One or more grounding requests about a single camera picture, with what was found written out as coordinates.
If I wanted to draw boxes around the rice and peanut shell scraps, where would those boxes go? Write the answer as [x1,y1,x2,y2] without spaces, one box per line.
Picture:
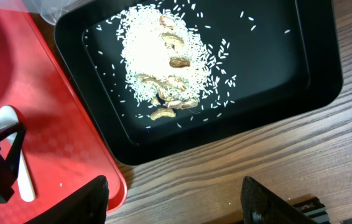
[82,0,292,130]

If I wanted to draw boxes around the red plastic serving tray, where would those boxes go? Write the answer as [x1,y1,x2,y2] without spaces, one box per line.
[0,9,127,223]

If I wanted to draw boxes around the clear plastic waste bin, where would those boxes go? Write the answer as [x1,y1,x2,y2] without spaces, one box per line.
[0,0,92,26]

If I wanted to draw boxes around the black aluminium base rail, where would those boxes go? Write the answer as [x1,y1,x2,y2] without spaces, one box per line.
[293,197,330,224]

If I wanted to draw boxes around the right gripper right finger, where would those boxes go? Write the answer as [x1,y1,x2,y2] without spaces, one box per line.
[241,176,317,224]

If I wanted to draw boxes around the white plastic spoon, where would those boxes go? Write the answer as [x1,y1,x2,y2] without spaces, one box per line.
[0,105,35,202]

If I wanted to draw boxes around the black plastic waste tray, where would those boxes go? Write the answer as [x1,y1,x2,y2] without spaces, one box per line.
[54,0,343,166]

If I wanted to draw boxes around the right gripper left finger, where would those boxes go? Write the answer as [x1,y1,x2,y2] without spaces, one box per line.
[27,175,109,224]

